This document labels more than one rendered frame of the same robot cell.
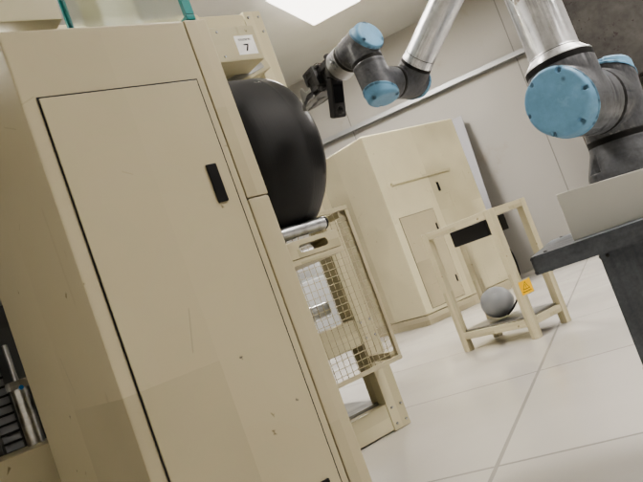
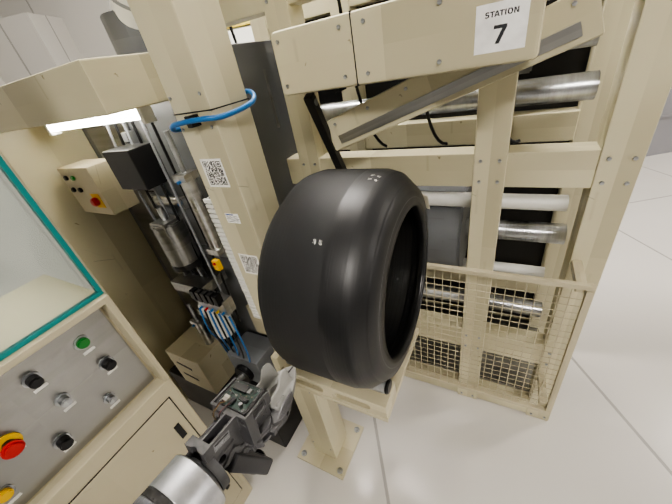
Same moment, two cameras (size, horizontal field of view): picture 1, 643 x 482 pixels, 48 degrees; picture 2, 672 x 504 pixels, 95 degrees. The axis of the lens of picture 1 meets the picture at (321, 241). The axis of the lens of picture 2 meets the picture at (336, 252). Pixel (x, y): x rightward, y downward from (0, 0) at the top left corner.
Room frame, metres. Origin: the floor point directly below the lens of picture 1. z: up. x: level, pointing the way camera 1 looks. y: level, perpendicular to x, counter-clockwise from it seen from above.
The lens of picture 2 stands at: (2.17, -0.50, 1.71)
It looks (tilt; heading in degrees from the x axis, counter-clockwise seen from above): 32 degrees down; 70
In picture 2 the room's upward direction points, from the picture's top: 12 degrees counter-clockwise
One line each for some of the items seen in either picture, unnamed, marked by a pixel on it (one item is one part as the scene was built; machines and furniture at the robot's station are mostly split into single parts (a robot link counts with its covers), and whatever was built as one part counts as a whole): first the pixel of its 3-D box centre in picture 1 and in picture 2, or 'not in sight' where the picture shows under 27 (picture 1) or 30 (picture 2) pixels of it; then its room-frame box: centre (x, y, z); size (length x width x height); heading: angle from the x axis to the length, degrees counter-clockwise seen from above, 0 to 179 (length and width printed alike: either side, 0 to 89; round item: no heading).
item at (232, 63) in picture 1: (180, 61); (399, 41); (2.74, 0.27, 1.71); 0.61 x 0.25 x 0.15; 127
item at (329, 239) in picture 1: (289, 253); (337, 381); (2.31, 0.11, 0.84); 0.36 x 0.09 x 0.06; 127
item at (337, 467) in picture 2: not in sight; (331, 441); (2.25, 0.39, 0.01); 0.27 x 0.27 x 0.02; 37
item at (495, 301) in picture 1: (494, 276); not in sight; (4.53, -0.94, 0.40); 0.60 x 0.35 x 0.80; 37
